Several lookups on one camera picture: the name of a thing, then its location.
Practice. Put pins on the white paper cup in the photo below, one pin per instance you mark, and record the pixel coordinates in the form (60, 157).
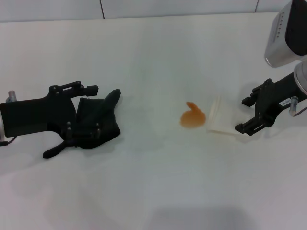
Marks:
(220, 124)

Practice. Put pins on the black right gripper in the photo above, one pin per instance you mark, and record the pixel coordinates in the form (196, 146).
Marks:
(271, 100)

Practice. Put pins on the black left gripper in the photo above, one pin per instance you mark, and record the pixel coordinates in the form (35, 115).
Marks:
(28, 117)

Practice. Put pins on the orange liquid stain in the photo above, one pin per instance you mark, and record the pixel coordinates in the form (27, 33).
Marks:
(193, 119)

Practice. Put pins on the dark cloth rag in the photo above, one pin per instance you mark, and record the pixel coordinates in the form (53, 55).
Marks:
(108, 119)

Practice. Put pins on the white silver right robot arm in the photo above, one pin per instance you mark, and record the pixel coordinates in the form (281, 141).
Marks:
(301, 76)

